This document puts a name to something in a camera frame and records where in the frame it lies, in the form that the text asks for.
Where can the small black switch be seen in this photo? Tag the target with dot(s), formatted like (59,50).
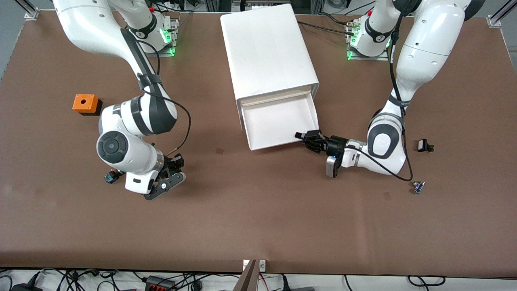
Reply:
(422,145)

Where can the black power adapter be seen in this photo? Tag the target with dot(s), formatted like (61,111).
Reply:
(26,287)

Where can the white drawer cabinet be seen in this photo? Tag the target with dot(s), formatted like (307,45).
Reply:
(262,48)

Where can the aluminium frame profile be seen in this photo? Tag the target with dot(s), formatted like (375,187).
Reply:
(31,12)
(499,16)

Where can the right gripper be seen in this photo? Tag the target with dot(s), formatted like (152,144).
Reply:
(175,162)

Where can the orange box with hole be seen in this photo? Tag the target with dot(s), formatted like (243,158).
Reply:
(87,104)

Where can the white shallow cabinet drawer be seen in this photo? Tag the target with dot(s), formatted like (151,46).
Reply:
(278,125)

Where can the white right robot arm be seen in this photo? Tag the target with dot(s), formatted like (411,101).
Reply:
(121,149)

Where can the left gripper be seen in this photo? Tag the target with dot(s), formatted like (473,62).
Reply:
(336,143)

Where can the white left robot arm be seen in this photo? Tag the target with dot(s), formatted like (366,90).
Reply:
(424,40)

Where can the black red power strip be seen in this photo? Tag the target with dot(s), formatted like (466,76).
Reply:
(159,283)

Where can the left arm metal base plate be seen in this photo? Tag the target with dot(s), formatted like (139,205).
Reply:
(355,57)

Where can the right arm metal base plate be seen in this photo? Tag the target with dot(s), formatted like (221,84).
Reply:
(174,40)

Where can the small blue electronic component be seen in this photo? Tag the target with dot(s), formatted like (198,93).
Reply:
(418,188)

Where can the brown wooden post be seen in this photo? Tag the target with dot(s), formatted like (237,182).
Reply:
(248,281)

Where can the green push button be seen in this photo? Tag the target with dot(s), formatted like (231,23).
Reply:
(110,178)

